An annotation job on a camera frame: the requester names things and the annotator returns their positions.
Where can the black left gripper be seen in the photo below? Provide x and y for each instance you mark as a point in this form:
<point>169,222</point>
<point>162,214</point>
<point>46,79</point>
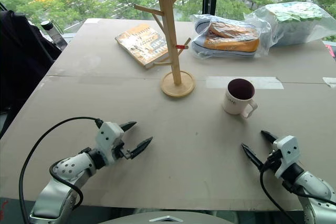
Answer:
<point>121,150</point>

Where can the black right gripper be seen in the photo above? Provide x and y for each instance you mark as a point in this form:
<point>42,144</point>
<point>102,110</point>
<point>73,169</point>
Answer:
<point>273,161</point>

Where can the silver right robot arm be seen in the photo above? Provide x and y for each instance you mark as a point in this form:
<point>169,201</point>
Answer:
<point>315,190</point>

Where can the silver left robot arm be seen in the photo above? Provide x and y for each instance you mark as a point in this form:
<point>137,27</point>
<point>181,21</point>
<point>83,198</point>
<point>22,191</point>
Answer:
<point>65,171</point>

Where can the wooden mug tree stand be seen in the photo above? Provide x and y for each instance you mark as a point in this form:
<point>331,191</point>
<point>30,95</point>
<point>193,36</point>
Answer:
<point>175,72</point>

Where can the white mug with dark inside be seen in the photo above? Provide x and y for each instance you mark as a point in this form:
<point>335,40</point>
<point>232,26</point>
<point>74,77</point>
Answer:
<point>233,103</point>

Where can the illustrated paperback book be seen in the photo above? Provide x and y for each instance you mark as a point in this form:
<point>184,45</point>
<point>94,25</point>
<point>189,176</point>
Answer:
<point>141,43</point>

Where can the silver robot torso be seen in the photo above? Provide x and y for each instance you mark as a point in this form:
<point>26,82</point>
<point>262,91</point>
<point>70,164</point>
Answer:
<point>199,218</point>

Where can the orange canvas sneaker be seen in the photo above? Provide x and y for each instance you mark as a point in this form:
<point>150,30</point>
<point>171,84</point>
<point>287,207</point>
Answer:
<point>231,29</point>
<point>231,45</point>

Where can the clear plastic shoe bag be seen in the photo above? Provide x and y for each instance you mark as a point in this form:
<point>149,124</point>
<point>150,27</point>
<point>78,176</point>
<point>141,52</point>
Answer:
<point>202,51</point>

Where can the large clear plastic bag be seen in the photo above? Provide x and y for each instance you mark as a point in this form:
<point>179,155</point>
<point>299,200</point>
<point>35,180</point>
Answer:
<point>294,32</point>

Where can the pink paper piece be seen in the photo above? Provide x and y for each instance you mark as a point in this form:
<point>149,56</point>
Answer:
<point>331,51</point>

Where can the clear bottle with black cap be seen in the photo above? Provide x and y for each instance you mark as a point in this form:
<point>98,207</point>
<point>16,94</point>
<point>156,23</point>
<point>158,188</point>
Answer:
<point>56,37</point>

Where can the black fabric bag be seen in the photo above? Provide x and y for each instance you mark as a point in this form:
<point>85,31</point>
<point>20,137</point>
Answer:
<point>21,64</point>

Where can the green white pieces pile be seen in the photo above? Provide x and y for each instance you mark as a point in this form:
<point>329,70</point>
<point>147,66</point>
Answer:
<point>296,11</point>

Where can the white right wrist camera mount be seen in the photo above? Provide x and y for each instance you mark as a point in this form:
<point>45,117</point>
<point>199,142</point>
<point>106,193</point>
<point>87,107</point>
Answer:
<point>287,150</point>

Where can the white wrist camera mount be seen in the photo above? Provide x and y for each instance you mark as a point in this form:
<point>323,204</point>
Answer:
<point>287,150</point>
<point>107,137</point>

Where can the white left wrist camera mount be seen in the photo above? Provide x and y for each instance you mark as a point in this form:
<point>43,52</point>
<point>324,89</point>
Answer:
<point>107,137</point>

